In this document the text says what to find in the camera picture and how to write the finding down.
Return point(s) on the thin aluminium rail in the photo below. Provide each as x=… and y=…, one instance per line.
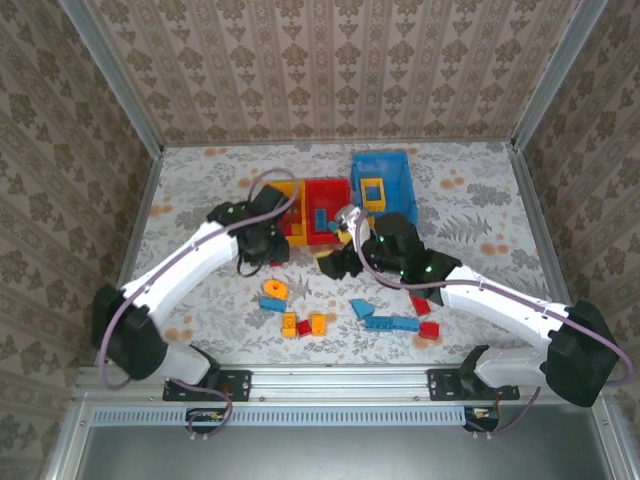
x=225, y=144

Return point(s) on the yellow lego window frame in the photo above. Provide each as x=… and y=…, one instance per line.
x=364, y=195

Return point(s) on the yellow plastic bin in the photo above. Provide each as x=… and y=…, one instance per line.
x=295, y=240

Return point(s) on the aluminium corner post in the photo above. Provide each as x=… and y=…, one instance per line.
x=555, y=75
x=121, y=85

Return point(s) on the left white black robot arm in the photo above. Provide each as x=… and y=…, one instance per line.
x=175, y=270

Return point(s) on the wide aluminium base rail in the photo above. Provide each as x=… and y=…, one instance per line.
x=340, y=382

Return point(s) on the blue plastic bin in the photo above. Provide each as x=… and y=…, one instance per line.
x=395, y=185

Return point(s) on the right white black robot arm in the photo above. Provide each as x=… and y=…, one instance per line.
x=500, y=305

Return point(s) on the small circuit board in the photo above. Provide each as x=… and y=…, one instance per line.
x=482, y=414
x=207, y=417

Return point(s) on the blue lego wedge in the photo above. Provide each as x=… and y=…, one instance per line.
x=361, y=307

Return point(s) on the grey metal sheet panel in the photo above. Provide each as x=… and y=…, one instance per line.
x=325, y=455

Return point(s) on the yellow lego brick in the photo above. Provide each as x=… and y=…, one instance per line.
x=318, y=324
x=289, y=324

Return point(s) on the floral patterned table cover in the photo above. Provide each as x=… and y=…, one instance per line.
x=475, y=165

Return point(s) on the small blue lego brick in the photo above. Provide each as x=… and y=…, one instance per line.
x=334, y=227

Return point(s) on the red plastic bin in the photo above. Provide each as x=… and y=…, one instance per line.
x=325, y=197

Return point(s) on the yellow round lego piece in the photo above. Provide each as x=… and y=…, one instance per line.
x=276, y=291

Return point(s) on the aluminium side rail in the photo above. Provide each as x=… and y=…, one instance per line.
x=131, y=250
x=547, y=250

